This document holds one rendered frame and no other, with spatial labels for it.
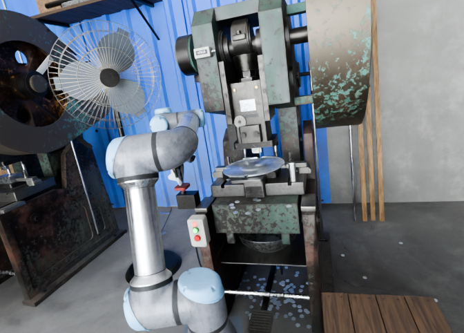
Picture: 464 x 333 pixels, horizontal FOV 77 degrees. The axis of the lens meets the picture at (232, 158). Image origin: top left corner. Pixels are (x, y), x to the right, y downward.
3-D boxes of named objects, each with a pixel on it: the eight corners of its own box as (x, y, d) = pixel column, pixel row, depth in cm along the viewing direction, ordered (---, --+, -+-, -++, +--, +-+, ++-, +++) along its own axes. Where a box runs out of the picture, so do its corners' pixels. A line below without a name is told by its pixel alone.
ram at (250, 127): (266, 143, 132) (259, 75, 125) (235, 146, 136) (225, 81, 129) (272, 135, 148) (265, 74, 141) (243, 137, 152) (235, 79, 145)
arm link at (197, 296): (228, 330, 78) (220, 287, 74) (178, 338, 78) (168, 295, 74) (227, 298, 89) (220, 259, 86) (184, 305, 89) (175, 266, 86)
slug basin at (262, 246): (298, 261, 140) (297, 242, 138) (230, 258, 150) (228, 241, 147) (302, 226, 171) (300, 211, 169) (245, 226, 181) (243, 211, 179)
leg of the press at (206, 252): (224, 331, 145) (192, 157, 122) (202, 329, 149) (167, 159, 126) (257, 234, 230) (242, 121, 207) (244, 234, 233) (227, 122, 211)
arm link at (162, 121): (174, 112, 115) (178, 110, 125) (146, 117, 115) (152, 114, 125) (178, 132, 117) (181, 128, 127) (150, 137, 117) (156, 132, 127)
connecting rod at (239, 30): (259, 96, 129) (249, 12, 121) (233, 99, 133) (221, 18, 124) (266, 92, 149) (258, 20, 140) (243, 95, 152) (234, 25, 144)
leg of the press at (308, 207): (338, 344, 130) (326, 147, 107) (311, 341, 133) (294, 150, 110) (329, 235, 214) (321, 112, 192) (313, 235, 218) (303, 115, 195)
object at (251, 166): (233, 160, 155) (233, 159, 155) (288, 155, 146) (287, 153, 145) (214, 179, 129) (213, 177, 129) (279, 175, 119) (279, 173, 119)
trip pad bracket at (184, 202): (201, 231, 139) (193, 193, 134) (182, 231, 142) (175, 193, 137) (205, 224, 145) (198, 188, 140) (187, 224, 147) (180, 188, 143)
